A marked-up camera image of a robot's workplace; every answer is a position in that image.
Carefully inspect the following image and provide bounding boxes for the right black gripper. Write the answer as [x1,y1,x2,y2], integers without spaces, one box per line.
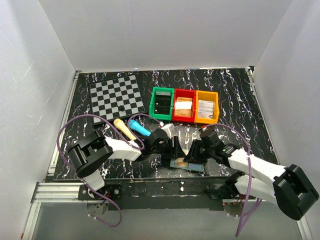
[183,139,215,165]

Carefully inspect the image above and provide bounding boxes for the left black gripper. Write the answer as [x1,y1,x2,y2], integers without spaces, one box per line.
[151,136,186,159]

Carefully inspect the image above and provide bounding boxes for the grey-green card holder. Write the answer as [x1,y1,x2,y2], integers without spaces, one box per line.
[170,158,204,172]

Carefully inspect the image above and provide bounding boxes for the light blue credit cards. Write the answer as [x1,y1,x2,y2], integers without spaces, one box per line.
[188,163,204,172]

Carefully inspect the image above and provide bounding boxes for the silver grey credit card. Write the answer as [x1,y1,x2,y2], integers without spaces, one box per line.
[198,100,215,109]

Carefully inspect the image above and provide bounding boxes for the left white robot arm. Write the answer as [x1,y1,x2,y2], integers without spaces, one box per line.
[67,128,186,200]

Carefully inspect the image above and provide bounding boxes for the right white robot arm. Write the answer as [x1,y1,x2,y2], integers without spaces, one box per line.
[183,129,320,221]

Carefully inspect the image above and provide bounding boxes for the white cards in orange bin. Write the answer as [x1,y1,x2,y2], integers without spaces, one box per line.
[197,107,215,119]

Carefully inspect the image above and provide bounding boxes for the brown cards in red bin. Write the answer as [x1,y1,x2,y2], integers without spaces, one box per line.
[174,97,193,117]

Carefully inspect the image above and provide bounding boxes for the black cards in green bin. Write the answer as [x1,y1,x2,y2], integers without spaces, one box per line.
[154,91,172,115]

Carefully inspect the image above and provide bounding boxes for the black front base bar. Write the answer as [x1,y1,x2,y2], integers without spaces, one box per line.
[78,176,236,211]

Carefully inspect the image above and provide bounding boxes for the orange plastic bin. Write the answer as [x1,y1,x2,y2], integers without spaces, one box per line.
[194,90,220,125]

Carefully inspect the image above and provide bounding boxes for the green plastic bin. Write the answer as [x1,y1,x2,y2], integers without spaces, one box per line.
[149,87,175,121]

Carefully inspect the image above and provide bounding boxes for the blue plastic marker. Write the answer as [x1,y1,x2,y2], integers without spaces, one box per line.
[128,119,151,137]

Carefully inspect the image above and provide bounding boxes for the red plastic bin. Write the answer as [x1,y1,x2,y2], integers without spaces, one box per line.
[172,88,196,123]

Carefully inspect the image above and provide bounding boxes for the black grey chessboard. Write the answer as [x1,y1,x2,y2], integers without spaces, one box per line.
[89,74,146,122]

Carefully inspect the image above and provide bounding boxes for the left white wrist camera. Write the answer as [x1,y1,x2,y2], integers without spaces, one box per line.
[161,123,175,138]

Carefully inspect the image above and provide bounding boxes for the cream wooden handle tool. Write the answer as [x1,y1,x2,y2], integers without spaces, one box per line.
[113,118,137,141]

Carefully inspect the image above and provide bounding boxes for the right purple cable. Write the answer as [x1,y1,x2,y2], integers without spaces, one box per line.
[201,122,263,238]

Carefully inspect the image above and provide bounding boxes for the purple cable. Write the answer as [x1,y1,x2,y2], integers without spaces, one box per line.
[57,113,165,228]
[201,122,263,238]

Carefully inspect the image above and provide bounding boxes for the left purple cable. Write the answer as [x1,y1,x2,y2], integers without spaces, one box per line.
[57,113,165,228]

